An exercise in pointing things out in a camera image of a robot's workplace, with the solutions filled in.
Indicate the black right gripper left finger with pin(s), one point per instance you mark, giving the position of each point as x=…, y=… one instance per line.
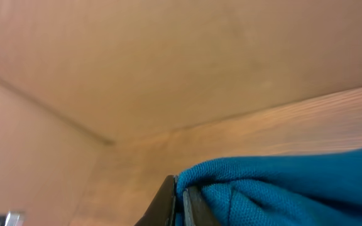
x=161, y=211

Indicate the brown cardboard box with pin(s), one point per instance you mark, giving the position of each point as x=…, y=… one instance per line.
x=100, y=100

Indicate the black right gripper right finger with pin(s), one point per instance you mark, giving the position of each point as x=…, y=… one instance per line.
x=196, y=210

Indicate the dark blue polo shirt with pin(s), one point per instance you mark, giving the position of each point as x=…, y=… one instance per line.
x=280, y=190

